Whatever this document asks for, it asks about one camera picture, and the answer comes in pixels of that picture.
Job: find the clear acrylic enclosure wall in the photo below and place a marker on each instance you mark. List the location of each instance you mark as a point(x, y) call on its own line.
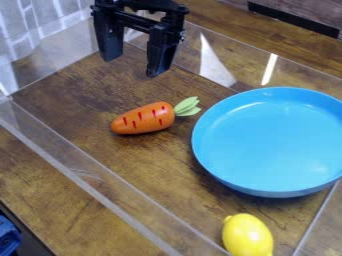
point(108, 195)

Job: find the orange toy carrot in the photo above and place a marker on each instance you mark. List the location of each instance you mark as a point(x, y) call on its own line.
point(154, 117)

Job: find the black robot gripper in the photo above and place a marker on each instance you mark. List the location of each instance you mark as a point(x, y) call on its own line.
point(160, 17)

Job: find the blue round tray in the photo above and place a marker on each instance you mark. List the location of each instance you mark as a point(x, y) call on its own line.
point(271, 142)

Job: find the yellow toy lemon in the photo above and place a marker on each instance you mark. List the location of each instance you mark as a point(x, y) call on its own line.
point(246, 236)

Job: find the blue plastic object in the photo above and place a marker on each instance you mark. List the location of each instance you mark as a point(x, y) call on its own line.
point(10, 237)

